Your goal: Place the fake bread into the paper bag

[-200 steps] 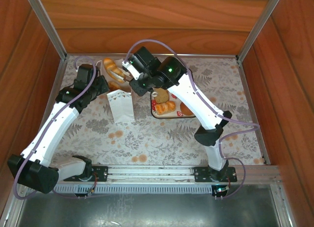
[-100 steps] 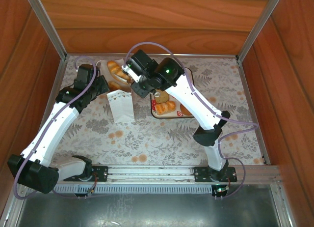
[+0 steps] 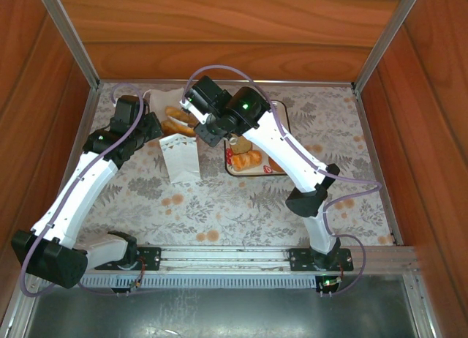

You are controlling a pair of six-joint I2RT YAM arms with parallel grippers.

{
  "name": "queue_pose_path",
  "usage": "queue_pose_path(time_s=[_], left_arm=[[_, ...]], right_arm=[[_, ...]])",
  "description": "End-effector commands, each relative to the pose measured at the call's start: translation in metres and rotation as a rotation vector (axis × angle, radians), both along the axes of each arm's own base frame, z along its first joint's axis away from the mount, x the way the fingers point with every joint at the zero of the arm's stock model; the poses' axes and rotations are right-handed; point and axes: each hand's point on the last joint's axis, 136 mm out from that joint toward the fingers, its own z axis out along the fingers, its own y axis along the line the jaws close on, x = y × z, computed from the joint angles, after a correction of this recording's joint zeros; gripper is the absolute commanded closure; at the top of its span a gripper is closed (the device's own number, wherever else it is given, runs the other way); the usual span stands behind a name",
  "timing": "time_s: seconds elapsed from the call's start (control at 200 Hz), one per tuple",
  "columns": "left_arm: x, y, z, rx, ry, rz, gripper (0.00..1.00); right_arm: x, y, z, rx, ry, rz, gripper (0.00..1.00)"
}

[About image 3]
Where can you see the white paper bag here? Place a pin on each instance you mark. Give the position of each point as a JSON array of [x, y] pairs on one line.
[[181, 158]]

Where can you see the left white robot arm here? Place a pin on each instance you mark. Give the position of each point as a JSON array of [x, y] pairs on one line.
[[80, 191]]

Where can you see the brown oval fake bread slice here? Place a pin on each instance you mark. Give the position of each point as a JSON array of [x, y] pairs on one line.
[[242, 146]]

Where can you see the orange twisted fake bread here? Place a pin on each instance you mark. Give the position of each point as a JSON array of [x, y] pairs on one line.
[[246, 160]]

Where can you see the strawberry print tray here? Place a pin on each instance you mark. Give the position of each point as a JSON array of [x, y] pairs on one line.
[[250, 172]]

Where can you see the floral print table cover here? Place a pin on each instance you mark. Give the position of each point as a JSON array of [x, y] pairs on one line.
[[234, 206]]

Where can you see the small circuit board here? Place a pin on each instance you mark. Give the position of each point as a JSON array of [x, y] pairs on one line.
[[136, 285], [329, 283]]

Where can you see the grey metal sheet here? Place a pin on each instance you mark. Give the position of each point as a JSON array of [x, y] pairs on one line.
[[219, 312]]

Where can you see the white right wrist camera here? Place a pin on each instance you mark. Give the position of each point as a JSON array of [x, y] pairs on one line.
[[192, 111]]

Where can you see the aluminium table edge rail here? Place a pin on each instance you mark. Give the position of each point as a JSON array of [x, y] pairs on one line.
[[87, 115], [393, 224], [329, 83]]

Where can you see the aluminium frame post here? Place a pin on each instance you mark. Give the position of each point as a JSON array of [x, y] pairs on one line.
[[69, 41], [387, 41]]

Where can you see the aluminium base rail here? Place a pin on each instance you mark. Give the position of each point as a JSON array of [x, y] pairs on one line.
[[226, 259]]

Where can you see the aluminium frame bar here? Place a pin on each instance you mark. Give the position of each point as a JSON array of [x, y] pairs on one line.
[[420, 308]]

